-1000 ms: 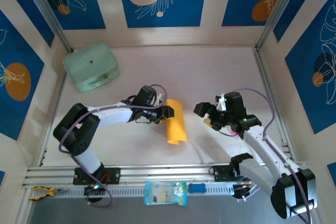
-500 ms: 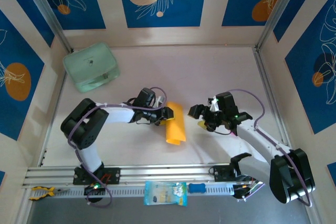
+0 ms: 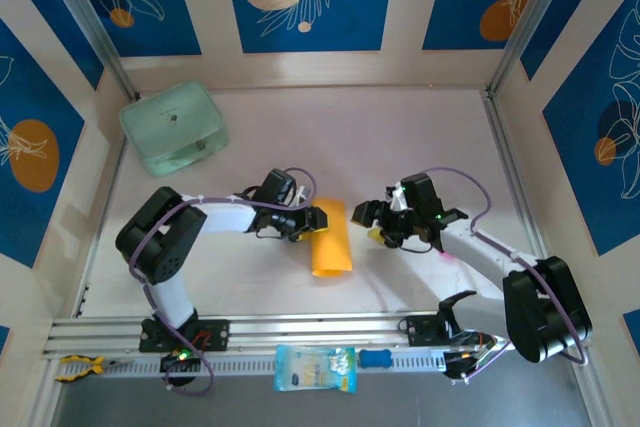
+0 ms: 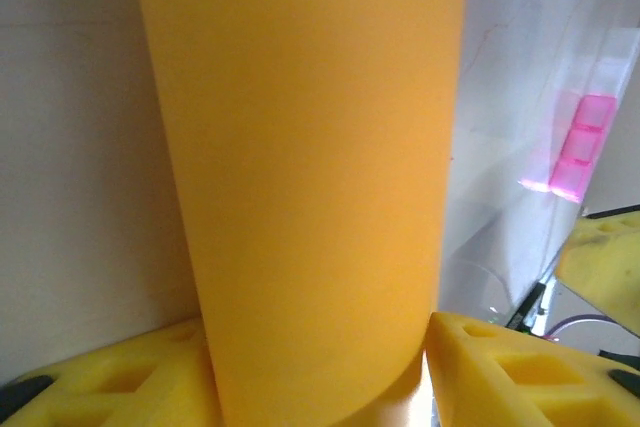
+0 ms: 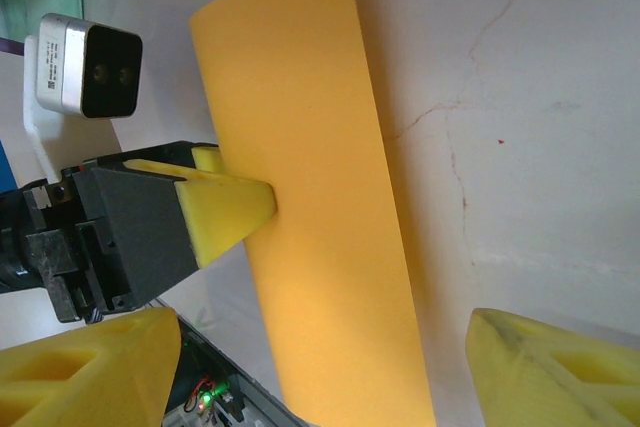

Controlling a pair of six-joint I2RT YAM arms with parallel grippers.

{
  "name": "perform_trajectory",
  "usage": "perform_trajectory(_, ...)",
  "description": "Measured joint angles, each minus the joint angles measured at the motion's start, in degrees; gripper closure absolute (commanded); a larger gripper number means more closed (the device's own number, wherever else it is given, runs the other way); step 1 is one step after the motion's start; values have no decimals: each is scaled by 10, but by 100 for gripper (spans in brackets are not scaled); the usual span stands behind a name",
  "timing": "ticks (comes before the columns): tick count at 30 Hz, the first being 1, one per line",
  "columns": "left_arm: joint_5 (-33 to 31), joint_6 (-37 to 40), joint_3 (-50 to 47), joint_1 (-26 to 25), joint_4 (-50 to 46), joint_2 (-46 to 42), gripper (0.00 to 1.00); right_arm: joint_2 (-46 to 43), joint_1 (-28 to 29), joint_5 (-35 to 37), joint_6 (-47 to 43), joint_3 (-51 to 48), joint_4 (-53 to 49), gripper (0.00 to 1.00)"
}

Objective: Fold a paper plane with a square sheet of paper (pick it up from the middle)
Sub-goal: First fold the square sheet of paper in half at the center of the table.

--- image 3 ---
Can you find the yellow handled pliers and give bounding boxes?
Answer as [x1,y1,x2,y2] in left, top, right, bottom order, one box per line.
[53,354,134,383]

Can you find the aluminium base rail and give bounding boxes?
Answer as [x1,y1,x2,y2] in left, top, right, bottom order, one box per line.
[42,307,596,363]

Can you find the orange cloth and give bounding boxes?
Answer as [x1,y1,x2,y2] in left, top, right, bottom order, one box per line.
[309,196,355,279]

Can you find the white slotted cable duct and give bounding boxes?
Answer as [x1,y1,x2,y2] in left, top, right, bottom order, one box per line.
[49,346,446,379]

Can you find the mint green zip pouch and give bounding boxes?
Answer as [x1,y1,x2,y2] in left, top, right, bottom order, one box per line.
[118,79,230,178]

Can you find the blue bone shaped block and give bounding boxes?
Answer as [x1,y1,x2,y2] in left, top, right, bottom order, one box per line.
[359,348,392,369]

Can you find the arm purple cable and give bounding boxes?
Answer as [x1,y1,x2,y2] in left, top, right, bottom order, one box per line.
[128,166,320,397]
[422,166,589,386]

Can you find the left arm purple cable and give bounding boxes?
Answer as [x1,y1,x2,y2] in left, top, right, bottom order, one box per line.
[128,166,320,397]

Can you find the aluminium side rail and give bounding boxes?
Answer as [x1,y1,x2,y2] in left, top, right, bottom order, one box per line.
[482,94,559,311]
[72,144,129,319]

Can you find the light blue snack packet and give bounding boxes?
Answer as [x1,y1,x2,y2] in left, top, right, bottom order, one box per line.
[273,344,359,394]

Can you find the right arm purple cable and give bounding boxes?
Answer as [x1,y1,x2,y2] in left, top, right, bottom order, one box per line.
[422,166,589,386]

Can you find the aluminium frame post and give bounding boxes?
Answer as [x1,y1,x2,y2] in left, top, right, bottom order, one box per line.
[35,0,141,101]
[483,0,601,101]

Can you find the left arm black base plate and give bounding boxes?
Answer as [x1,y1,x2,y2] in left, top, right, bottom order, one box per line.
[138,317,231,353]

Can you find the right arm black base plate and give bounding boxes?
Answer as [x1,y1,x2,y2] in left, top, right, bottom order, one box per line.
[398,313,454,348]

